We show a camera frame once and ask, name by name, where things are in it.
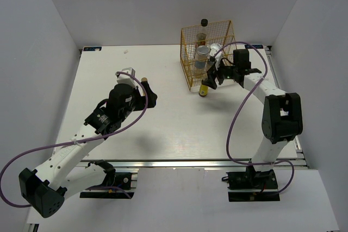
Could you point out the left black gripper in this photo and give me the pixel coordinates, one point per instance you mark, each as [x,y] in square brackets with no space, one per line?
[142,100]

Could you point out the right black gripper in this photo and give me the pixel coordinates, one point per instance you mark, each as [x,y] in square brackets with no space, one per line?
[212,74]

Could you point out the small yellow label bottle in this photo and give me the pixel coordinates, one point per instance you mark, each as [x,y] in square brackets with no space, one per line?
[144,83]
[203,90]

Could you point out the dark sauce bottle red label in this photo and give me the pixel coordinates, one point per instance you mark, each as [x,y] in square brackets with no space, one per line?
[202,33]

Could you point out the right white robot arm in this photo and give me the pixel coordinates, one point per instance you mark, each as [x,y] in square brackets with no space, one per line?
[282,112]

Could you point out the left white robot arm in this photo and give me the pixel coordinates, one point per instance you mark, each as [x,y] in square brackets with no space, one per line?
[47,186]

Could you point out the right blue table sticker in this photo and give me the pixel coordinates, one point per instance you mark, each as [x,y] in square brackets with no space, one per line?
[254,46]

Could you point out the blue table sticker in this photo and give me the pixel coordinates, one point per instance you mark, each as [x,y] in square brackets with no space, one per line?
[92,49]
[254,46]

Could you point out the left blue table sticker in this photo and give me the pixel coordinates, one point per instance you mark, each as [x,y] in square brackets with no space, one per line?
[92,49]

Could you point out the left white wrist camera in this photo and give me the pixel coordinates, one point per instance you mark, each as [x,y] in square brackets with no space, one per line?
[126,77]

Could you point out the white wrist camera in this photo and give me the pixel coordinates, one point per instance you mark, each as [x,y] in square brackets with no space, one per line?
[216,54]
[126,77]

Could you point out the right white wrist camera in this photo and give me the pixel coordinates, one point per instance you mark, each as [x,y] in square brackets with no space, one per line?
[216,54]

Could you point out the yellow wire basket rack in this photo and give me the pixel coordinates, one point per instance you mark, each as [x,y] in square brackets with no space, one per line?
[219,34]

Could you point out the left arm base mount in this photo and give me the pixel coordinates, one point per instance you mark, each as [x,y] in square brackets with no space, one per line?
[115,185]

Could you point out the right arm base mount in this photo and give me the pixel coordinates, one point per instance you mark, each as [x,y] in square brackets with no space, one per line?
[243,187]

